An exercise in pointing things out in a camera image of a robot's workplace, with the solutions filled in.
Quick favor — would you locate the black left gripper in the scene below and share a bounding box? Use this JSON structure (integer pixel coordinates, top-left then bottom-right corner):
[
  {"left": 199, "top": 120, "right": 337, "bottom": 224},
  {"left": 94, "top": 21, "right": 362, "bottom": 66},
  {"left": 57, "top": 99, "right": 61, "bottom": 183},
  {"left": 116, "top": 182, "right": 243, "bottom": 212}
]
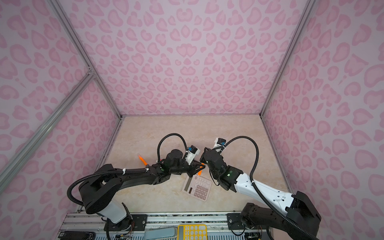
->
[{"left": 170, "top": 159, "right": 207, "bottom": 178}]

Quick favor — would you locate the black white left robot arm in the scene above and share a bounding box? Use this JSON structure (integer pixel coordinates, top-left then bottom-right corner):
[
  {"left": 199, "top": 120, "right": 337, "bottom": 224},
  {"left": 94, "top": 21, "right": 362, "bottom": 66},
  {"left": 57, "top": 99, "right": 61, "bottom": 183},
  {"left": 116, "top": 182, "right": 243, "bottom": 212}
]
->
[{"left": 75, "top": 146, "right": 205, "bottom": 230}]

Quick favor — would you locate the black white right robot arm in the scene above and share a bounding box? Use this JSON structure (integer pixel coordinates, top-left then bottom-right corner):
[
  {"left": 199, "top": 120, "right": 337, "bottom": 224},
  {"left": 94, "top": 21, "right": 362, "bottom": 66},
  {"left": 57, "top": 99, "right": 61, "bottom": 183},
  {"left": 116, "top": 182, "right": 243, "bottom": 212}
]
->
[{"left": 200, "top": 148, "right": 322, "bottom": 240}]

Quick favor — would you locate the pink white calculator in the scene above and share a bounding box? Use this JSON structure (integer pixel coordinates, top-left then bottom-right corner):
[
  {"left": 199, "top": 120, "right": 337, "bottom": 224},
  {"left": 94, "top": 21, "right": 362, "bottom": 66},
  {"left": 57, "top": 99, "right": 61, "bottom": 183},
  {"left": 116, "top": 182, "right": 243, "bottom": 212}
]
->
[{"left": 182, "top": 175, "right": 213, "bottom": 202}]

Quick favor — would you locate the yellow calculator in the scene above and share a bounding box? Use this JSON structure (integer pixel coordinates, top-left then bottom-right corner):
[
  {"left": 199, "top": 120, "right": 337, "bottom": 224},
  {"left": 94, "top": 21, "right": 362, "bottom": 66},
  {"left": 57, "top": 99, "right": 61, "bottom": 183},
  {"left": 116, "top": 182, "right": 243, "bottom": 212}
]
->
[{"left": 177, "top": 224, "right": 208, "bottom": 240}]

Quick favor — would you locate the grey blue case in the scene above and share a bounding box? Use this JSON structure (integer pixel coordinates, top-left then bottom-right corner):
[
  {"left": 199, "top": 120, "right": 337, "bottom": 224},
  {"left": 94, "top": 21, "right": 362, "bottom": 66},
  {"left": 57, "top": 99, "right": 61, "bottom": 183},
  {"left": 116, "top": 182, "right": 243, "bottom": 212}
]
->
[{"left": 144, "top": 227, "right": 177, "bottom": 240}]

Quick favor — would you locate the black stapler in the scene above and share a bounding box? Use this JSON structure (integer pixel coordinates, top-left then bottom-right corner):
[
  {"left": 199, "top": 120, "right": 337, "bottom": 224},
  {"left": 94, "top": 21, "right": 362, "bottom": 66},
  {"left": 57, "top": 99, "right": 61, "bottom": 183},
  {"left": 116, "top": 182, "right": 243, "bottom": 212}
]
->
[{"left": 59, "top": 231, "right": 90, "bottom": 240}]

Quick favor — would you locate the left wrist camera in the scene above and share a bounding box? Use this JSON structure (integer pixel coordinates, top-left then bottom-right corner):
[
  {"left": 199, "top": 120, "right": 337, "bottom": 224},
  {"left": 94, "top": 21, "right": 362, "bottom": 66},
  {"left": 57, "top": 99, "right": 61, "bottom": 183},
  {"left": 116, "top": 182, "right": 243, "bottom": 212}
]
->
[{"left": 186, "top": 145, "right": 201, "bottom": 165}]

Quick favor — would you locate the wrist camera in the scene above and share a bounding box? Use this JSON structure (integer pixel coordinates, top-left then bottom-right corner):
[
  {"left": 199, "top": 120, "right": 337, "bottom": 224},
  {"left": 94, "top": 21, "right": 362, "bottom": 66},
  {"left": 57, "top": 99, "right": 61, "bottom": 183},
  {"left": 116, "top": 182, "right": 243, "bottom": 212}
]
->
[
  {"left": 213, "top": 138, "right": 227, "bottom": 152},
  {"left": 186, "top": 145, "right": 201, "bottom": 165}
]

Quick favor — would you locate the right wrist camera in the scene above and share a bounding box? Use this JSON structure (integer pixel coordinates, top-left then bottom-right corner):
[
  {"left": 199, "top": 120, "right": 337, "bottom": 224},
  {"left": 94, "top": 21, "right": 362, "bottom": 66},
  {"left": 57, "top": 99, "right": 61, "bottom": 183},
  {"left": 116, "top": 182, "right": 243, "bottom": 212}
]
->
[{"left": 213, "top": 138, "right": 227, "bottom": 152}]

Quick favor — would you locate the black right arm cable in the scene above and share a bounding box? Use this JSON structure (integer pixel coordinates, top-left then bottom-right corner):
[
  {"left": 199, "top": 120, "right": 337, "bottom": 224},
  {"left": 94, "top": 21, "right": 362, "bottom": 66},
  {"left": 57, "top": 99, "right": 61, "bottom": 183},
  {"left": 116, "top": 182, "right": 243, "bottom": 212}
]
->
[{"left": 223, "top": 135, "right": 320, "bottom": 240}]

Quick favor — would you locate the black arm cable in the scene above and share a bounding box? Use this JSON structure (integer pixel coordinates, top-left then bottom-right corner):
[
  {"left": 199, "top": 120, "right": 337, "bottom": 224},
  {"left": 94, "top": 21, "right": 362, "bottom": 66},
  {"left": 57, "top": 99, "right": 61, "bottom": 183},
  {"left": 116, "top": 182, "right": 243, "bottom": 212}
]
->
[
  {"left": 66, "top": 132, "right": 190, "bottom": 207},
  {"left": 223, "top": 135, "right": 320, "bottom": 240}
]

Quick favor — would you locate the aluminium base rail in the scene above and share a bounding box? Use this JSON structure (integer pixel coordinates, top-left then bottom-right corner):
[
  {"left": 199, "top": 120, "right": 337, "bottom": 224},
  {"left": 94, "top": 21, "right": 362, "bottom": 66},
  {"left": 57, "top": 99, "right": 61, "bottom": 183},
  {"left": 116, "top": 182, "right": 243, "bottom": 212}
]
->
[{"left": 56, "top": 211, "right": 316, "bottom": 240}]

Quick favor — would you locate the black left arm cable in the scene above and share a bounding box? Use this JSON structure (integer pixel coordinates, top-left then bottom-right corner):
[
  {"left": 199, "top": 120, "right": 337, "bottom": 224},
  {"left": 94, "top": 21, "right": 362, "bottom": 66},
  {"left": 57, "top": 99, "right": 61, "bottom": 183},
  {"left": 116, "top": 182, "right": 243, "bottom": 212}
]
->
[{"left": 66, "top": 132, "right": 190, "bottom": 207}]

